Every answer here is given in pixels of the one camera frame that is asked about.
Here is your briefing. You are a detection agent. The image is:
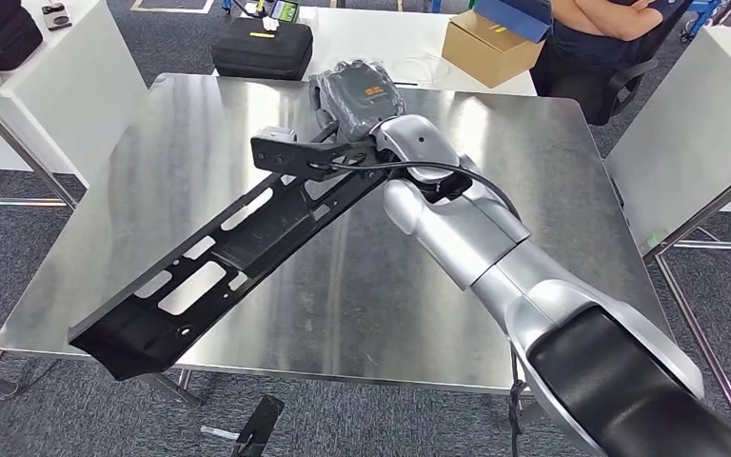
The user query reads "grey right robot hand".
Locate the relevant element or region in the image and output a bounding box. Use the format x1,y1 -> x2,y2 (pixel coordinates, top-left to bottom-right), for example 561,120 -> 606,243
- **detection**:
308,59 -> 407,143

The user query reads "blue flat box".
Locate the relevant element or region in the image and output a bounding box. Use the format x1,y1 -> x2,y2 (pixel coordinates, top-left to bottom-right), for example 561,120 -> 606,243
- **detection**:
472,0 -> 555,44

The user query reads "white table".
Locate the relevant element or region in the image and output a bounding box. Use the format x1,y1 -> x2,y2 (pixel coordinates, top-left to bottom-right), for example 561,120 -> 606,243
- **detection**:
213,6 -> 538,97

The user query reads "green screen device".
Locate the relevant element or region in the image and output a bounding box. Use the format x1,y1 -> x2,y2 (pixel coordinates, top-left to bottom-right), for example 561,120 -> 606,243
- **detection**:
258,0 -> 301,27

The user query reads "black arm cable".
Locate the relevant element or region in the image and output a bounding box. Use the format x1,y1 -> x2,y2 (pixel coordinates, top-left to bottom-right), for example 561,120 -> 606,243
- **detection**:
308,160 -> 524,222

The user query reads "brown cardboard box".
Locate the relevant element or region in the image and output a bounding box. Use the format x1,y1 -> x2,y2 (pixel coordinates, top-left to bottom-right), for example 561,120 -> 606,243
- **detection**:
441,9 -> 546,89

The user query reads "seated person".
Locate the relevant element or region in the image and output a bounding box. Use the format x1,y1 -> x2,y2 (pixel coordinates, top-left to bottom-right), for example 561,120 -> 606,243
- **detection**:
529,0 -> 698,126

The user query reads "stainless steel workbench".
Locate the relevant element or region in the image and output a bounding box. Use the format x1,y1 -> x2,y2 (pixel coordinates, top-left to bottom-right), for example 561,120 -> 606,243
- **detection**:
0,72 -> 675,411

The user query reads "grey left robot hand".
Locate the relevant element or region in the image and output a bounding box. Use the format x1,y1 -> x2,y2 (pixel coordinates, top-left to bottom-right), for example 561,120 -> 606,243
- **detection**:
231,395 -> 286,457

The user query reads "black perforated plastic panel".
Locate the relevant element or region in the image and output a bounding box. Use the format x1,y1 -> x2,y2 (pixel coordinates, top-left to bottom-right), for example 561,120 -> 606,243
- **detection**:
68,123 -> 392,383

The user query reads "black zip case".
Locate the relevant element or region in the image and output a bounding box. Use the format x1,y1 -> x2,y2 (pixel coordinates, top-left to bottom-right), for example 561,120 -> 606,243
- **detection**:
211,16 -> 314,81

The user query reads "white panel desk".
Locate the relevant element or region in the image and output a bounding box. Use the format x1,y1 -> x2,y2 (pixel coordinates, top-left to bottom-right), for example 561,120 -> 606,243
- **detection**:
604,25 -> 731,257
0,0 -> 149,190

